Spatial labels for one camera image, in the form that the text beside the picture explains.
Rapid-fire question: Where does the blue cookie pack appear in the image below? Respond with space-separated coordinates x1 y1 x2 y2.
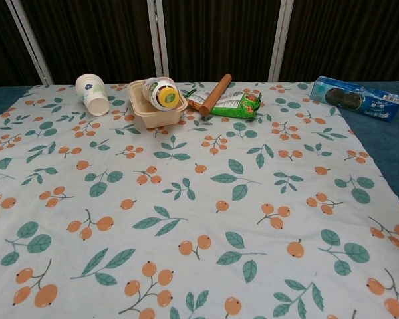
309 75 399 124

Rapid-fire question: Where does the floral print tablecloth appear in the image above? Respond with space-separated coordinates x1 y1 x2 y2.
0 81 399 319

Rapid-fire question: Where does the yellow capped drink bottle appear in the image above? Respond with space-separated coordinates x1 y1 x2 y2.
142 78 181 110

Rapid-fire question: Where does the dark folding screen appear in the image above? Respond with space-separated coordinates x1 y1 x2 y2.
0 0 399 88

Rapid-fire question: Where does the white floral paper cup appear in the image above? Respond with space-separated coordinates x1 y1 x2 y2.
75 73 110 116

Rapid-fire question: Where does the brown wooden rolling pin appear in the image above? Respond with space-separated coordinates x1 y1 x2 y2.
199 74 233 116

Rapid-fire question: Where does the green snack bag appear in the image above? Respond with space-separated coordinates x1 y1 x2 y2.
185 88 263 120

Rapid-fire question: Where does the beige food tray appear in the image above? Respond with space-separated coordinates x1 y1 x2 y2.
127 76 189 129

